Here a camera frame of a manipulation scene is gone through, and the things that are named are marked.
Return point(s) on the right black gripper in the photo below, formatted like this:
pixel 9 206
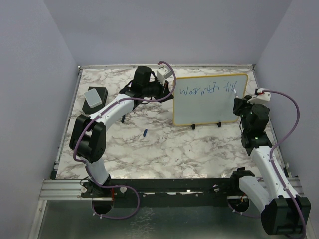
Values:
pixel 241 102

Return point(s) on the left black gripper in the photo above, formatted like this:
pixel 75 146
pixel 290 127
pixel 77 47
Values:
pixel 164 90

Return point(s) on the yellow framed whiteboard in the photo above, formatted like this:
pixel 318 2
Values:
pixel 207 99

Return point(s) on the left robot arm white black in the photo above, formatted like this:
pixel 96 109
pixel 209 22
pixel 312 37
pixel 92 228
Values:
pixel 88 139

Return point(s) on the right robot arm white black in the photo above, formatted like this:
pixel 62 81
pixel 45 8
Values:
pixel 282 210

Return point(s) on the grey whiteboard eraser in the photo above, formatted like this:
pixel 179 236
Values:
pixel 92 98

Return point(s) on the black box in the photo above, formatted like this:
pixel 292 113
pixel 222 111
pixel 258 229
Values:
pixel 103 92

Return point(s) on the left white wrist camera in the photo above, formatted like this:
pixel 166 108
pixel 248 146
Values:
pixel 162 74

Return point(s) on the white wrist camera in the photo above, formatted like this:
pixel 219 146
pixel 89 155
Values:
pixel 261 96
pixel 162 74

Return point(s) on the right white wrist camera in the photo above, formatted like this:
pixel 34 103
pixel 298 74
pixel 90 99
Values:
pixel 261 96

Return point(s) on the blue handled pliers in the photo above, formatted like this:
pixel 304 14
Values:
pixel 123 119

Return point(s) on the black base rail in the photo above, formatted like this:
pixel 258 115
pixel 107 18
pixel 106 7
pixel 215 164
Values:
pixel 128 193

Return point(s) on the aluminium extrusion rail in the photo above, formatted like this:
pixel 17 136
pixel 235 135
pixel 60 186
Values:
pixel 60 190

